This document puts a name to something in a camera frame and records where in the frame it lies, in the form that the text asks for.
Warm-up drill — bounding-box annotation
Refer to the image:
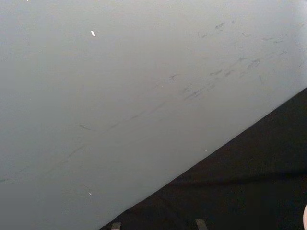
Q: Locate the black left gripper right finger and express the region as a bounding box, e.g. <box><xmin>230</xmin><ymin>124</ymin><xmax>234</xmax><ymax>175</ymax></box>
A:
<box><xmin>194</xmin><ymin>218</ymin><xmax>208</xmax><ymax>230</ymax></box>

